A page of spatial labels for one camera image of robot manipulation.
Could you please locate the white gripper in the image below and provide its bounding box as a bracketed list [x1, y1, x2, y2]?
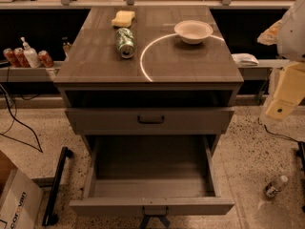
[259, 61, 305, 125]

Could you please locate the grey drawer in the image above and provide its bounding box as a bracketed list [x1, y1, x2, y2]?
[66, 107, 234, 135]
[71, 135, 234, 217]

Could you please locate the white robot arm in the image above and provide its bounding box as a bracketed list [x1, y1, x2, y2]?
[257, 0, 305, 125]

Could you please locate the grey drawer cabinet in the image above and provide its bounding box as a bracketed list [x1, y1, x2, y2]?
[52, 5, 245, 138]

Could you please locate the grey top drawer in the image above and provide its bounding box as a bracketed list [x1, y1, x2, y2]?
[66, 107, 234, 135]

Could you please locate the red can middle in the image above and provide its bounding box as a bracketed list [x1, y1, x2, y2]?
[13, 48, 30, 68]

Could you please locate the red can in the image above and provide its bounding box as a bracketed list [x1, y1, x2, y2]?
[13, 48, 30, 68]
[38, 51, 53, 68]
[3, 48, 20, 67]

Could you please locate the white folded cloth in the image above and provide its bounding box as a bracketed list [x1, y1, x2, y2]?
[232, 53, 259, 66]

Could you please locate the clear plastic bottle on floor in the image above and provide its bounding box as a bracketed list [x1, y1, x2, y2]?
[264, 175, 289, 198]

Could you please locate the white bowl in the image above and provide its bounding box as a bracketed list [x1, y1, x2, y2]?
[173, 20, 214, 45]

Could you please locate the green soda can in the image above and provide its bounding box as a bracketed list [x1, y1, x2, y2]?
[115, 28, 135, 59]

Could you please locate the yellow sponge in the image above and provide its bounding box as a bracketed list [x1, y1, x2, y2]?
[112, 10, 135, 28]

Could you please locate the blue tape cross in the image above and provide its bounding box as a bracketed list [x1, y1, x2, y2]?
[139, 216, 171, 229]

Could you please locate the small dark bottle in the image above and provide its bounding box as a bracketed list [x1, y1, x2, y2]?
[62, 37, 71, 55]

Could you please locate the red can right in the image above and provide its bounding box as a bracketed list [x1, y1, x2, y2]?
[38, 51, 53, 68]

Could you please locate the black bar on floor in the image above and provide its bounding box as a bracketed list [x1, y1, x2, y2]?
[42, 147, 73, 226]

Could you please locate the red can left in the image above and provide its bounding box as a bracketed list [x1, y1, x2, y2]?
[3, 48, 20, 67]

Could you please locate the white cardboard box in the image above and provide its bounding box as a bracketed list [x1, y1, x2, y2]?
[0, 152, 43, 229]

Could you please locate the black cable right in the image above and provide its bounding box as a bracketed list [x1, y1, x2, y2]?
[256, 116, 301, 144]

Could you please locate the black cable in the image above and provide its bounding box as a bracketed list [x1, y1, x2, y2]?
[0, 83, 44, 154]
[256, 116, 301, 144]

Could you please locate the black cable left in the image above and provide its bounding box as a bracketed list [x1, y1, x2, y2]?
[0, 83, 44, 154]

